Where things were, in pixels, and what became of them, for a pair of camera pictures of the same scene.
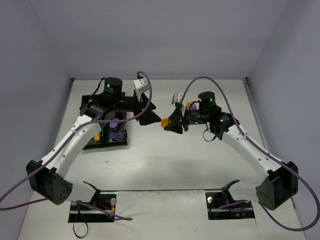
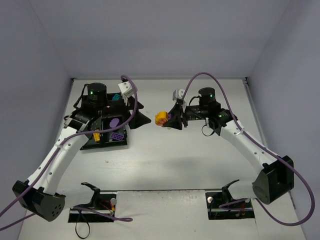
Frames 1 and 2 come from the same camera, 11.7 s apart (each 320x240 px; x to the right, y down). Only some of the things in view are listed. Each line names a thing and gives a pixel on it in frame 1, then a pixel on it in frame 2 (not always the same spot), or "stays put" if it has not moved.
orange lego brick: (97, 137) stays put
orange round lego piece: (188, 104) → (161, 118)
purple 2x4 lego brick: (117, 137) stays put
